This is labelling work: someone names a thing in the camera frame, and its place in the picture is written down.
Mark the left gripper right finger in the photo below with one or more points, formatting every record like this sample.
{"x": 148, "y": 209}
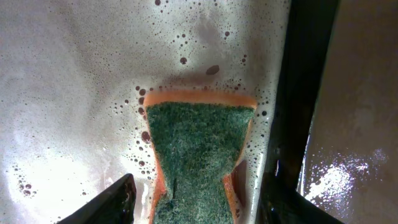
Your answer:
{"x": 279, "y": 205}

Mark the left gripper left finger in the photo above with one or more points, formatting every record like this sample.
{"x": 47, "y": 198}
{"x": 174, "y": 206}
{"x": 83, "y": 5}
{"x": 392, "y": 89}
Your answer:
{"x": 114, "y": 205}

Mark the green orange sponge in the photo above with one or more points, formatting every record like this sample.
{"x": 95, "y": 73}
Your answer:
{"x": 198, "y": 137}

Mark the black soapy water tray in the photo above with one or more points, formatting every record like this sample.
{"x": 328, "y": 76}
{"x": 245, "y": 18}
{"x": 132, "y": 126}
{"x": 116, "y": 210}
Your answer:
{"x": 76, "y": 77}

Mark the brown serving tray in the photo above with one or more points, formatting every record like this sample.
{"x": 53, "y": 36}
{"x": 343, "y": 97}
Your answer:
{"x": 350, "y": 165}

